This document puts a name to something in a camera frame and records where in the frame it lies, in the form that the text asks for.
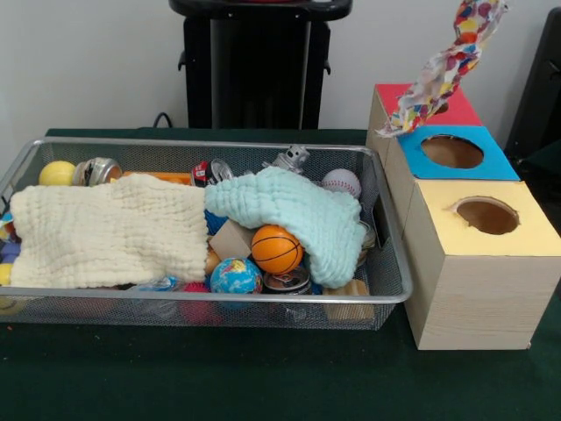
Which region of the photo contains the white baseball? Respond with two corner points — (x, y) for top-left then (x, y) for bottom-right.
(321, 168), (362, 201)

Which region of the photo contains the crushed silver drink can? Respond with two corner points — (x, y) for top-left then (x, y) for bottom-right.
(73, 157), (124, 189)

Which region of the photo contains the wooden box with three holes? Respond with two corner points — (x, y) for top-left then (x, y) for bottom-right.
(366, 83), (561, 352)

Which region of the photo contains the cream waffle cloth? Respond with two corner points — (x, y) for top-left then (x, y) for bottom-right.
(9, 173), (211, 290)

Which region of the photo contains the blue globe ball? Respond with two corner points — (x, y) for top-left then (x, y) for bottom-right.
(209, 257), (263, 296)

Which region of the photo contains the multicoloured patterned cloth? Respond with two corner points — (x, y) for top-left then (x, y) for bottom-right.
(379, 0), (509, 138)

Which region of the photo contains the yellow ball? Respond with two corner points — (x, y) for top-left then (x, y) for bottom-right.
(39, 161), (78, 187)

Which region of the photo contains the grey toy robot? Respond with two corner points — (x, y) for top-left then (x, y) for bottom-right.
(263, 145), (310, 176)

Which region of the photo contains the plain wooden block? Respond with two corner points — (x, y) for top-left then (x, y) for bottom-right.
(208, 219), (255, 261)

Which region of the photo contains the orange toy basketball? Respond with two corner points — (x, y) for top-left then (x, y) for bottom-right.
(251, 225), (305, 275)

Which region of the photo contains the mint waffle cloth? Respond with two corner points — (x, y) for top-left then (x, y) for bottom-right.
(204, 167), (367, 289)

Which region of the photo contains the shallow clear mesh bin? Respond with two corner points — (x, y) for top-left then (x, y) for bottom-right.
(0, 136), (413, 332)

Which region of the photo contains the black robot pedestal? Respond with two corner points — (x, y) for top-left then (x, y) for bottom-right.
(169, 0), (352, 131)

